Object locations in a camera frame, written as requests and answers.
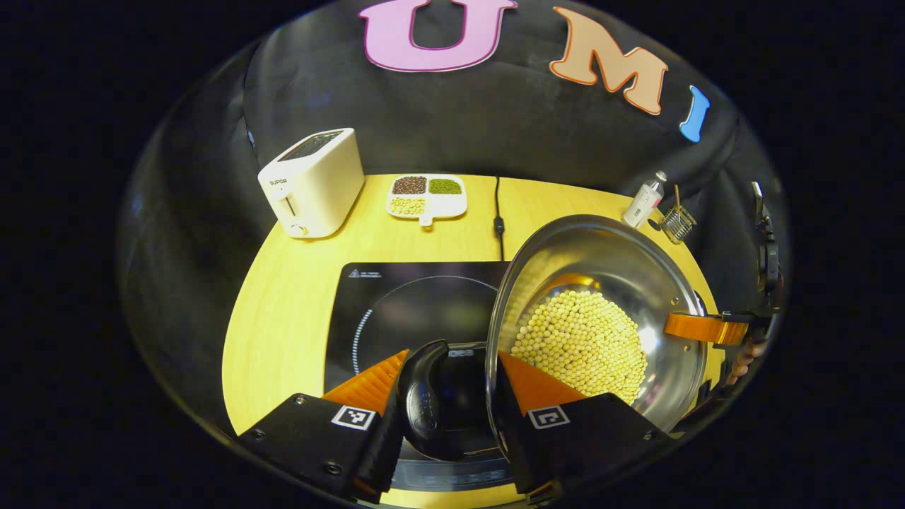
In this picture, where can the pile of yellow soybeans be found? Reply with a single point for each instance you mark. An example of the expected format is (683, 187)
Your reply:
(583, 346)

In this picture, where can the white divided plate of beans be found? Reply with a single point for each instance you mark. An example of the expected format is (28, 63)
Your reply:
(427, 194)

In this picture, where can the black induction cooktop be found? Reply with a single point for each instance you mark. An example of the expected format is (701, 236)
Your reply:
(396, 297)

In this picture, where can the stainless steel pot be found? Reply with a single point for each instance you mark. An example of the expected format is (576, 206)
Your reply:
(601, 261)

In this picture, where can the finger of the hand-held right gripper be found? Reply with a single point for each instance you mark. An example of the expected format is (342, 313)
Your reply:
(703, 329)

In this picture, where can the small glass jar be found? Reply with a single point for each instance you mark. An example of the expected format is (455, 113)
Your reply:
(679, 223)

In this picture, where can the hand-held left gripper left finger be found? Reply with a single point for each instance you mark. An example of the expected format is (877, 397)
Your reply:
(311, 438)

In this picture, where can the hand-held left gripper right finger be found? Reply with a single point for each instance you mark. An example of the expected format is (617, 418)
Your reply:
(587, 438)

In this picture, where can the small white bottle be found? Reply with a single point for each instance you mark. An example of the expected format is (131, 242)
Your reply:
(643, 201)

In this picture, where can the white toaster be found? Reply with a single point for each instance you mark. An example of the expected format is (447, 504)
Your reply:
(318, 187)

